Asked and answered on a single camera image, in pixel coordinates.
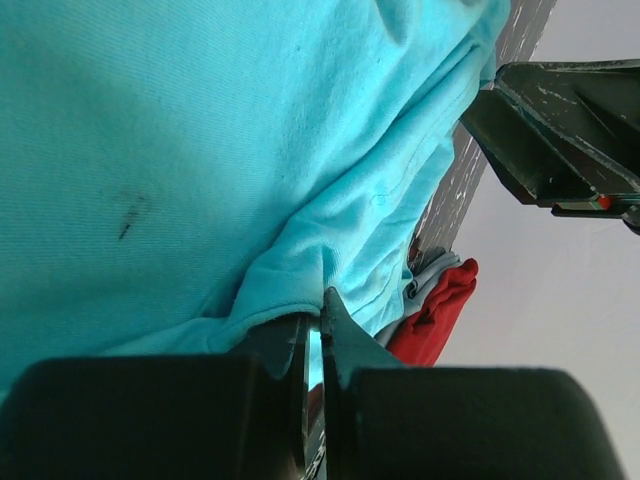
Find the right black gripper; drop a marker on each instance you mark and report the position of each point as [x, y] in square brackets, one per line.
[591, 107]

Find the black marble pattern mat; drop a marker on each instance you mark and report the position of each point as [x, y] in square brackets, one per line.
[443, 216]

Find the cyan polo shirt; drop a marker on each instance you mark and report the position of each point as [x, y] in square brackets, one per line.
[174, 173]

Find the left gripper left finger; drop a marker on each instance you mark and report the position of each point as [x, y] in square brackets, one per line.
[238, 415]

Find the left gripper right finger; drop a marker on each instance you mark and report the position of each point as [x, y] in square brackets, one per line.
[386, 420]

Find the folded red shirt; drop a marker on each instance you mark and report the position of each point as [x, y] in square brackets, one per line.
[420, 339]

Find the folded grey-blue shirt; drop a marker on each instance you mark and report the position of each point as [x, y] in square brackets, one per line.
[435, 262]

